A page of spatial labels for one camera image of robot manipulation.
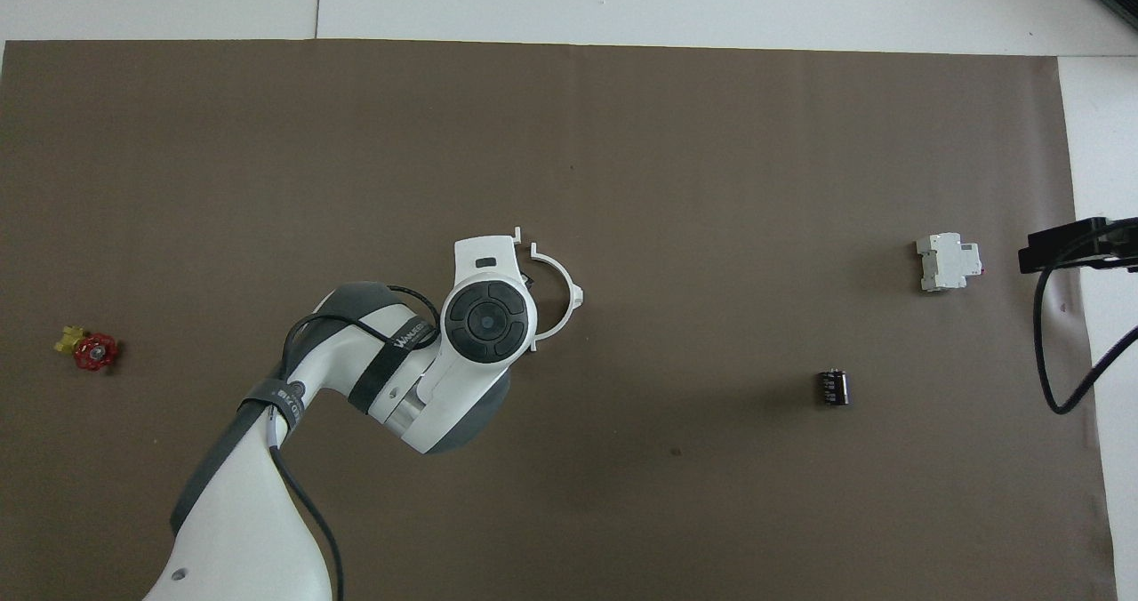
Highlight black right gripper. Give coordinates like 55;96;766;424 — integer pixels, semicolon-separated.
1018;217;1138;273

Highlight white circuit breaker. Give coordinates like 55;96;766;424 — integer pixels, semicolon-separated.
916;232;983;293

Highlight brown paper table mat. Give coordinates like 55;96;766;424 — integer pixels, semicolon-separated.
0;39;1119;601

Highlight red and yellow valve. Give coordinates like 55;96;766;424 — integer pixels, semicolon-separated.
55;324;121;373

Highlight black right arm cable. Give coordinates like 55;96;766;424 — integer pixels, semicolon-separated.
1033;254;1138;415

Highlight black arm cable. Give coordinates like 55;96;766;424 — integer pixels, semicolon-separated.
1033;254;1138;415
265;283;443;601

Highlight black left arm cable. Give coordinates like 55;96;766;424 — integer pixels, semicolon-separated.
265;283;443;601

